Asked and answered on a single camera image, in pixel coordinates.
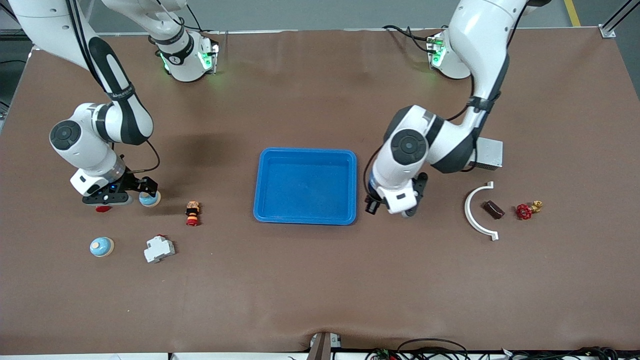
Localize brown electrolytic capacitor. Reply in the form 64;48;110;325
481;200;506;220

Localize blue plastic tray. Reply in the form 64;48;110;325
253;147;358;226

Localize white circuit breaker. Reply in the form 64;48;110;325
144;234;176;264

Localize brown table mat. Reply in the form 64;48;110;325
0;27;640;357

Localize grey metal power supply box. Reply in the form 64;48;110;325
474;137;504;170

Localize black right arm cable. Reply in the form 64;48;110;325
122;139;161;175

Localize white curved plastic bracket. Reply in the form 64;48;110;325
464;181;500;242

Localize red handle brass valve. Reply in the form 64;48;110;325
516;200;544;221

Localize grey metal clamp bracket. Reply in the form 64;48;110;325
310;333;342;349

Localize black cable loop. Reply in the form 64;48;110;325
396;338;470;360

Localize brown camera mount post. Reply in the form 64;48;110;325
306;332;333;360

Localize black right base cable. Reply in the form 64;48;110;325
185;2;221;35

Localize black base cable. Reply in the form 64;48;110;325
382;24;436;53
185;2;221;35

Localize black left base cable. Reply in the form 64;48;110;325
382;24;436;53

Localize white table edge rail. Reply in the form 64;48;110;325
0;352;311;360

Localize black cable bundle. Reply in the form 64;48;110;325
500;346;640;360

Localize aluminium frame profile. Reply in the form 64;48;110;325
599;0;640;39

